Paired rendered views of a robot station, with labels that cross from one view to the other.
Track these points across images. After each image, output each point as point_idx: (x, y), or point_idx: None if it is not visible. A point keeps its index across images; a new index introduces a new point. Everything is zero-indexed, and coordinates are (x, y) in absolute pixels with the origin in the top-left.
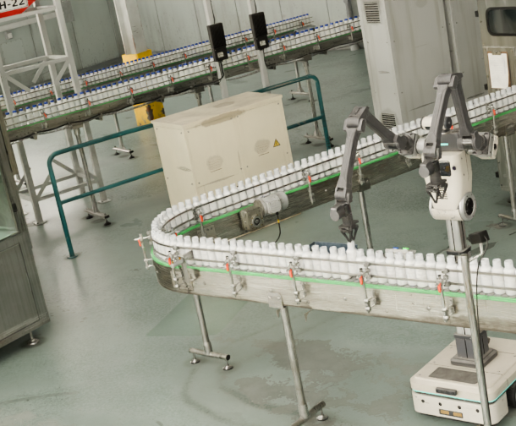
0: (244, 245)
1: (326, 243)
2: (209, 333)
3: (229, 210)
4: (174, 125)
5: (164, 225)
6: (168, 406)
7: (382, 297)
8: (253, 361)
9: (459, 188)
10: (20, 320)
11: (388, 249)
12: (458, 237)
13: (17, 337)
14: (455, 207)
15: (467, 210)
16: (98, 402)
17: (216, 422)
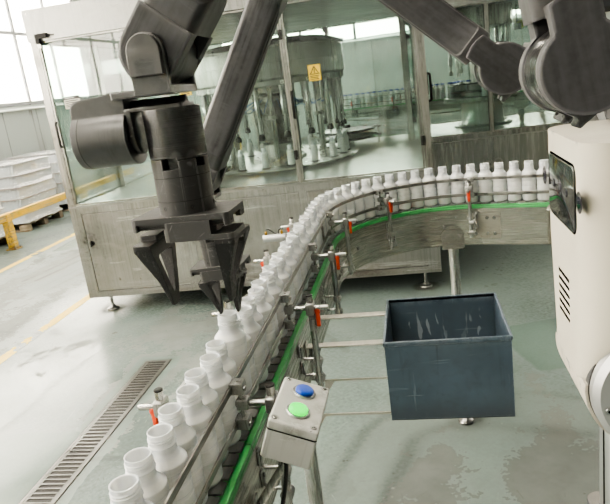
0: (312, 244)
1: (497, 304)
2: (538, 364)
3: (539, 199)
4: None
5: (395, 187)
6: (344, 423)
7: None
8: (501, 433)
9: (601, 299)
10: (404, 258)
11: (282, 383)
12: None
13: (396, 273)
14: (582, 369)
15: None
16: (332, 372)
17: (322, 481)
